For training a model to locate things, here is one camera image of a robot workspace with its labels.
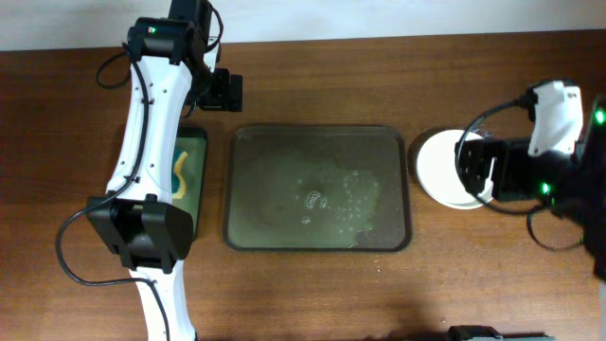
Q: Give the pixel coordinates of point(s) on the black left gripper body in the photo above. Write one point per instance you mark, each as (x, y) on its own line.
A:
(220, 94)

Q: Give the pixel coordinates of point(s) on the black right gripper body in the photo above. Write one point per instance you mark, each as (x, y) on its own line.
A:
(547, 176)

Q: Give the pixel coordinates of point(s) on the green and yellow sponge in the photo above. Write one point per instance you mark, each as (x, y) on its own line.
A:
(178, 182)

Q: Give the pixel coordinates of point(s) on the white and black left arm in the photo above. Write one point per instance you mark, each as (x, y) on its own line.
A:
(173, 65)

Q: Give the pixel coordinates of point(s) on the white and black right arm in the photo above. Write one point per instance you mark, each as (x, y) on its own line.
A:
(580, 198)

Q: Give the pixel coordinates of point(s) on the small black tray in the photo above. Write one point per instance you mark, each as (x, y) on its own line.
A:
(194, 141)

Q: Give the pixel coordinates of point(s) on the large dark serving tray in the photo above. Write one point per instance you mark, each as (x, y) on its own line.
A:
(318, 188)

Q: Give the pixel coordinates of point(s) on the dark object at bottom edge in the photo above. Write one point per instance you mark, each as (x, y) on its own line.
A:
(486, 333)

